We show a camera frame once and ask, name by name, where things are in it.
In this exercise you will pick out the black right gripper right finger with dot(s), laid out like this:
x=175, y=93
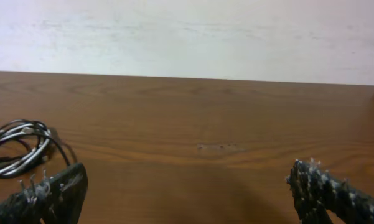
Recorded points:
x=315, y=193

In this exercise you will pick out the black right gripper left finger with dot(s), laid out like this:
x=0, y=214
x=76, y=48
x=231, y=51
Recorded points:
x=56, y=199

